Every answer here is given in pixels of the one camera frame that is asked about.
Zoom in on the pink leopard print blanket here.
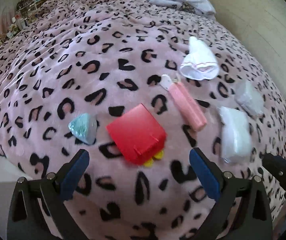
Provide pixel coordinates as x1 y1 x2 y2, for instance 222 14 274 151
0 0 286 240

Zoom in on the pink tube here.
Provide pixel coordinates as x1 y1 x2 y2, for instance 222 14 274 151
161 74 208 132

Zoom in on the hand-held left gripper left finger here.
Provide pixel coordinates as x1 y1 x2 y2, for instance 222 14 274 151
7 149 90 240

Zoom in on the white cotton pad pack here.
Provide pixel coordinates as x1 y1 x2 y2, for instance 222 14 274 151
219 106 253 165

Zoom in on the cluster of cosmetic bottles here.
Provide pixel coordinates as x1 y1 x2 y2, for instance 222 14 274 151
7 12 34 35

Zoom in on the light blue triangular packet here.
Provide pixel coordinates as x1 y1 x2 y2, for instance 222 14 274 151
68 113 99 146

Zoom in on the clear crinkled plastic packet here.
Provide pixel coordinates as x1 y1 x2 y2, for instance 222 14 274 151
234 80 265 118

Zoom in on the rack of figurines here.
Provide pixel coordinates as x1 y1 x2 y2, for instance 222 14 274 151
17 0 51 13

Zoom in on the white sock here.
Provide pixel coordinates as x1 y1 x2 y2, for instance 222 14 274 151
179 36 220 82

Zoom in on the red box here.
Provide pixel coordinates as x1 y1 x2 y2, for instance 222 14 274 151
106 103 167 167

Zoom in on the white wardrobe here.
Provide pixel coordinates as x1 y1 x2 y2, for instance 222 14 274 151
215 0 286 105

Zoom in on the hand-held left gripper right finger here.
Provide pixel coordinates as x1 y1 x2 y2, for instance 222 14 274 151
189 148 275 240

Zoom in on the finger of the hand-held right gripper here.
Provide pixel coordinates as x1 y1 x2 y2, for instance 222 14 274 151
261 153 286 209

